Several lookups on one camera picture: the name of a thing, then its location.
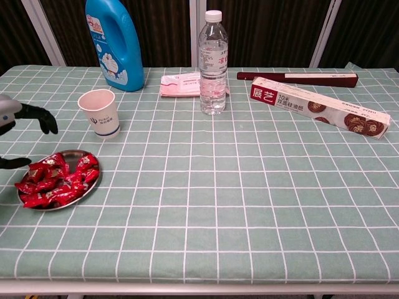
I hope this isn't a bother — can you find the dark brown curtain panel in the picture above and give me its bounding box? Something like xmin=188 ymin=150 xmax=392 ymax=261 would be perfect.
xmin=317 ymin=0 xmax=399 ymax=69
xmin=205 ymin=0 xmax=328 ymax=68
xmin=0 ymin=0 xmax=52 ymax=75
xmin=40 ymin=0 xmax=191 ymax=68

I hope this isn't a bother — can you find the round silver metal plate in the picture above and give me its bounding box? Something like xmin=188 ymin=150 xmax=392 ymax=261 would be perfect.
xmin=17 ymin=149 xmax=101 ymax=212

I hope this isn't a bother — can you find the long dark red box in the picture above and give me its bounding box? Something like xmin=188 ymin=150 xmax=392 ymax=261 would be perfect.
xmin=236 ymin=71 xmax=359 ymax=88

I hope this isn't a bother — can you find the white baking paper box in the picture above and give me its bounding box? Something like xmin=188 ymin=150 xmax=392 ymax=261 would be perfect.
xmin=249 ymin=76 xmax=392 ymax=141

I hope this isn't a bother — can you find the pink white tissue packet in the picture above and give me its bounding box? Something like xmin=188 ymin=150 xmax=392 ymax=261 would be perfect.
xmin=160 ymin=71 xmax=231 ymax=98

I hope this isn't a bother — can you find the clear plastic water bottle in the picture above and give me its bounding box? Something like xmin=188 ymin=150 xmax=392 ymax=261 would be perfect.
xmin=198 ymin=9 xmax=230 ymax=116

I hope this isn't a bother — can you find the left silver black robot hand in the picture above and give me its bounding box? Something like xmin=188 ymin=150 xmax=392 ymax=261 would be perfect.
xmin=0 ymin=95 xmax=59 ymax=171

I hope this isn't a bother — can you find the grey metal partition post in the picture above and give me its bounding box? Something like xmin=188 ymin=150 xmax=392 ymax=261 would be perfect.
xmin=189 ymin=0 xmax=207 ymax=68
xmin=310 ymin=0 xmax=342 ymax=68
xmin=21 ymin=0 xmax=67 ymax=67

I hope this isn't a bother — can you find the white paper cup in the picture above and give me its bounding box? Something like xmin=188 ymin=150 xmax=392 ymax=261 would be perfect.
xmin=77 ymin=88 xmax=122 ymax=140

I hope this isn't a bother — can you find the blue detergent pump bottle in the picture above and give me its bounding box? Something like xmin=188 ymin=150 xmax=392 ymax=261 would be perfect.
xmin=85 ymin=0 xmax=146 ymax=93

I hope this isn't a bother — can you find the green checked tablecloth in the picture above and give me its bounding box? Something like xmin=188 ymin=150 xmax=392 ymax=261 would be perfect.
xmin=0 ymin=62 xmax=399 ymax=285

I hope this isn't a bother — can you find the white table frame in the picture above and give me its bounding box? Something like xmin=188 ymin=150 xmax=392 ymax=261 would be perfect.
xmin=0 ymin=279 xmax=399 ymax=299

